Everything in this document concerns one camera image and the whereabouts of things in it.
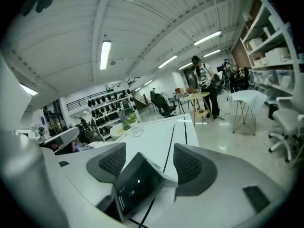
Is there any shelf rack with black gear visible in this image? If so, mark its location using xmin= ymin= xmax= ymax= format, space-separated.
xmin=87 ymin=88 xmax=139 ymax=138

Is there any white storage shelving unit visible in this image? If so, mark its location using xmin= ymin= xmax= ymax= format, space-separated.
xmin=239 ymin=0 xmax=301 ymax=104

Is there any black office chair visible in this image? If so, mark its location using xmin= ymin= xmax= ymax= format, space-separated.
xmin=150 ymin=90 xmax=178 ymax=118

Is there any white table with black lines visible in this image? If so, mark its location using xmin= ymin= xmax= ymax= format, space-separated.
xmin=78 ymin=113 xmax=200 ymax=228

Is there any round wooden table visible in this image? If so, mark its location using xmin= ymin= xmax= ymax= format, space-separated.
xmin=184 ymin=91 xmax=212 ymax=127

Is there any round pale low table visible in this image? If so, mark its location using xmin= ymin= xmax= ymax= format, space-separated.
xmin=109 ymin=123 xmax=131 ymax=142

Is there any white office chair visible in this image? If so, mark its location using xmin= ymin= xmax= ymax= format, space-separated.
xmin=268 ymin=96 xmax=304 ymax=163

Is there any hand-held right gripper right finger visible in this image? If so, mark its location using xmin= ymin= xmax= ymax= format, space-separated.
xmin=161 ymin=143 xmax=293 ymax=228

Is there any white storage box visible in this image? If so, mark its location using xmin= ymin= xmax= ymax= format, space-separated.
xmin=248 ymin=37 xmax=263 ymax=50
xmin=264 ymin=47 xmax=291 ymax=62

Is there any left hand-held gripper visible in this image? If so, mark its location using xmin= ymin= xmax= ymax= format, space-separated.
xmin=0 ymin=53 xmax=80 ymax=197

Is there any black balcony railing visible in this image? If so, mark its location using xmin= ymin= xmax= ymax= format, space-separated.
xmin=66 ymin=96 xmax=87 ymax=112

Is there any wire leg table, white top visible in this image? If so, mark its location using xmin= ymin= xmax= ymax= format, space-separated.
xmin=228 ymin=90 xmax=268 ymax=135

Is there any black box device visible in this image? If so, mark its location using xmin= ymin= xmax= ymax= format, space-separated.
xmin=96 ymin=152 xmax=179 ymax=224

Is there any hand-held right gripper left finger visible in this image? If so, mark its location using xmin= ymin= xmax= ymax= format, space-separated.
xmin=42 ymin=141 xmax=127 ymax=228

